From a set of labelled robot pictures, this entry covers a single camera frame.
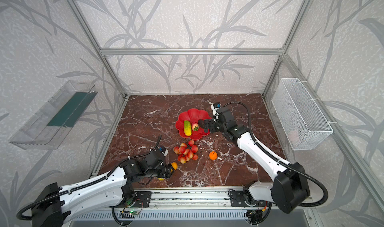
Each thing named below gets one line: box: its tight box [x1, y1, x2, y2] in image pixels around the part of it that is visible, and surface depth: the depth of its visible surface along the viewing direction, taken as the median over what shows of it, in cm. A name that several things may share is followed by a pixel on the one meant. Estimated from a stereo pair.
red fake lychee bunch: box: [173, 140, 199, 164], surface depth 86 cm
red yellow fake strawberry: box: [191, 122, 199, 132], surface depth 98 cm
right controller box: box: [246, 209, 263, 225], surface depth 72 cm
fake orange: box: [208, 151, 218, 161], surface depth 88 cm
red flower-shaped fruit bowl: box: [175, 111, 189, 138], surface depth 103 cm
